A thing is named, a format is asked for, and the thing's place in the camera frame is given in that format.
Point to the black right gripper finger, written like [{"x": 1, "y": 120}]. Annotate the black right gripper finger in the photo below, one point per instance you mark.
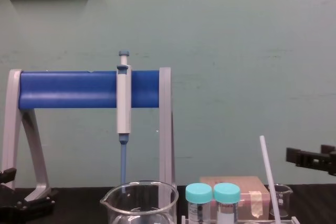
[
  {"x": 309, "y": 159},
  {"x": 328, "y": 149}
]

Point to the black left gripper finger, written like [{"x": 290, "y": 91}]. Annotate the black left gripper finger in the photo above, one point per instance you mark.
[
  {"x": 15, "y": 212},
  {"x": 7, "y": 178}
]

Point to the white stirring rod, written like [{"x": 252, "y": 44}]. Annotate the white stirring rod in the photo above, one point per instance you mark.
[{"x": 267, "y": 166}]

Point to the small clear glass beaker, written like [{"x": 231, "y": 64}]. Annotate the small clear glass beaker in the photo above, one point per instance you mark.
[{"x": 284, "y": 197}]

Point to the pinkish brown cardboard box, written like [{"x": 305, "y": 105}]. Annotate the pinkish brown cardboard box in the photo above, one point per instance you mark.
[{"x": 252, "y": 184}]

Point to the beige tape strip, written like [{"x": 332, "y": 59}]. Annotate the beige tape strip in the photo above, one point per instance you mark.
[{"x": 256, "y": 203}]

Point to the clear acrylic rack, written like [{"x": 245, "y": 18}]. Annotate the clear acrylic rack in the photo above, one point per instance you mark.
[{"x": 262, "y": 221}]

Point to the teal capped sample vial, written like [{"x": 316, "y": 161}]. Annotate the teal capped sample vial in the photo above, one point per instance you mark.
[
  {"x": 227, "y": 192},
  {"x": 198, "y": 192}
]

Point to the blue and grey pipette stand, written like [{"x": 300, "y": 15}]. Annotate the blue and grey pipette stand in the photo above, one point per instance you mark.
[{"x": 68, "y": 90}]

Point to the white and blue pipette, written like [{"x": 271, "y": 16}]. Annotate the white and blue pipette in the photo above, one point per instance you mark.
[{"x": 124, "y": 103}]

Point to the large clear glass beaker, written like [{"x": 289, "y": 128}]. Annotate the large clear glass beaker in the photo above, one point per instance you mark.
[{"x": 157, "y": 203}]

